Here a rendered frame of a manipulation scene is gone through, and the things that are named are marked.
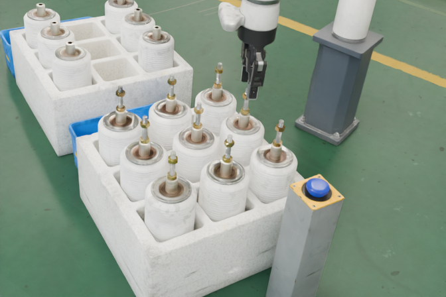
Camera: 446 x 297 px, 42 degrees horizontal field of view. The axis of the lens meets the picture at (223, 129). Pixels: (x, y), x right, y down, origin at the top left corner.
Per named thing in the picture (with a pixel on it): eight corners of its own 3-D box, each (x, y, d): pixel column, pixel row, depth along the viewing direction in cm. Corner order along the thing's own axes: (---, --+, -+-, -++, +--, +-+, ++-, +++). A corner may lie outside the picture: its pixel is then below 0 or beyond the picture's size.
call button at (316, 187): (318, 183, 103) (320, 174, 101) (332, 197, 100) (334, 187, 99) (300, 189, 101) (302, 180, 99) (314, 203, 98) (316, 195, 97)
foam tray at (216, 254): (218, 154, 156) (224, 99, 146) (305, 252, 130) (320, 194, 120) (79, 196, 138) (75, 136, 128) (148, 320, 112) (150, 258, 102)
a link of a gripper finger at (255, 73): (253, 59, 109) (248, 81, 113) (254, 65, 107) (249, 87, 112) (267, 59, 109) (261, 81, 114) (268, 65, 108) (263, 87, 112)
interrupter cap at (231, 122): (248, 113, 129) (249, 110, 129) (267, 131, 124) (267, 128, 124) (219, 120, 126) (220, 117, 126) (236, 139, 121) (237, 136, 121)
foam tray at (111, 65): (134, 59, 193) (134, 10, 183) (190, 121, 167) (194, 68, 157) (16, 83, 175) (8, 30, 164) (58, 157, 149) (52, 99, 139)
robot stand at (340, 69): (316, 105, 181) (336, 18, 163) (359, 124, 174) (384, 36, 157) (293, 125, 171) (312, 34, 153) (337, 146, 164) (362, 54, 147)
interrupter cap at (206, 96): (225, 88, 137) (225, 85, 137) (237, 105, 132) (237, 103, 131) (195, 92, 134) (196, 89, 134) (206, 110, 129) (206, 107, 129)
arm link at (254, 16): (216, 10, 113) (219, -19, 109) (272, 12, 115) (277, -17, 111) (222, 32, 106) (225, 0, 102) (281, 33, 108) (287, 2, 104)
